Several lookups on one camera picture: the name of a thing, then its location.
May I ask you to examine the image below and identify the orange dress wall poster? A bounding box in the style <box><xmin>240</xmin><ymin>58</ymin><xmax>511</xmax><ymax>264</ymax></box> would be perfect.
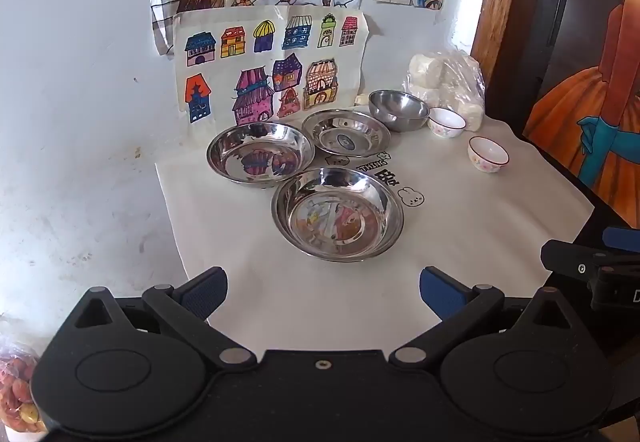
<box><xmin>522</xmin><ymin>0</ymin><xmax>640</xmax><ymax>227</ymax></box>

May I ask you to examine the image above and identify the coloured houses drawing paper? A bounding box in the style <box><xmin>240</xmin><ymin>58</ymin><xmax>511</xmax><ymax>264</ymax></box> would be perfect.
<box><xmin>172</xmin><ymin>4</ymin><xmax>370</xmax><ymax>125</ymax></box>

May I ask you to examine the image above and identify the deep steel bowl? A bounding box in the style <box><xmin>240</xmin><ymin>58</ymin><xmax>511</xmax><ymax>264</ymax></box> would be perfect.
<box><xmin>368</xmin><ymin>90</ymin><xmax>431</xmax><ymax>133</ymax></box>

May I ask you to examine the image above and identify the white printed cloth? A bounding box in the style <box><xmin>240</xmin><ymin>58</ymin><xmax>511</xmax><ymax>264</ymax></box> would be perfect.
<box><xmin>155</xmin><ymin>114</ymin><xmax>596</xmax><ymax>358</ymax></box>

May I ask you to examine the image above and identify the steel plate with blue sticker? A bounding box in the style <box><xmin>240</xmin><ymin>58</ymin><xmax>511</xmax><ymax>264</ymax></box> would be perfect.
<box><xmin>301</xmin><ymin>110</ymin><xmax>392</xmax><ymax>157</ymax></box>

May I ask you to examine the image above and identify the bag of orange snacks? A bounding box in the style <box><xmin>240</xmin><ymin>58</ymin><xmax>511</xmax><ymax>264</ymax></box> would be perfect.
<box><xmin>0</xmin><ymin>342</ymin><xmax>48</xmax><ymax>433</ymax></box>

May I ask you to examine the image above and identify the red-rimmed white ceramic bowl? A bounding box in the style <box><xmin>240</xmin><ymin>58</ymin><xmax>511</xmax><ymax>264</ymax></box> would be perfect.
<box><xmin>467</xmin><ymin>137</ymin><xmax>510</xmax><ymax>174</ymax></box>
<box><xmin>427</xmin><ymin>108</ymin><xmax>467</xmax><ymax>139</ymax></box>

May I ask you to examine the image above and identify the plastic bag of white buns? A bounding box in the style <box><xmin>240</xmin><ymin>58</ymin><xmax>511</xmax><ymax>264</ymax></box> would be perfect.
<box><xmin>402</xmin><ymin>50</ymin><xmax>487</xmax><ymax>131</ymax></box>

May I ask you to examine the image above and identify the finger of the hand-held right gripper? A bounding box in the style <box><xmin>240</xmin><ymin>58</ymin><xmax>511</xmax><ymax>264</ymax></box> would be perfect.
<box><xmin>602</xmin><ymin>226</ymin><xmax>640</xmax><ymax>253</ymax></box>
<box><xmin>541</xmin><ymin>239</ymin><xmax>640</xmax><ymax>283</ymax></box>

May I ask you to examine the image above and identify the plain steel plate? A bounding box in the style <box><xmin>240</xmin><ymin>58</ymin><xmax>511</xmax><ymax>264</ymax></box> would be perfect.
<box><xmin>206</xmin><ymin>123</ymin><xmax>317</xmax><ymax>187</ymax></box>
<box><xmin>271</xmin><ymin>168</ymin><xmax>405</xmax><ymax>263</ymax></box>

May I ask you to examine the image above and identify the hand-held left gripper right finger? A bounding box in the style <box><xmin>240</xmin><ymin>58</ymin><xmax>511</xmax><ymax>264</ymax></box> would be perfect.
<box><xmin>389</xmin><ymin>266</ymin><xmax>568</xmax><ymax>369</ymax></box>

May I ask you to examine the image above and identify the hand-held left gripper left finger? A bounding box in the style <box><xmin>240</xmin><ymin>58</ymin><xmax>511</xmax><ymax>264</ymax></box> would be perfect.
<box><xmin>74</xmin><ymin>266</ymin><xmax>257</xmax><ymax>369</ymax></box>

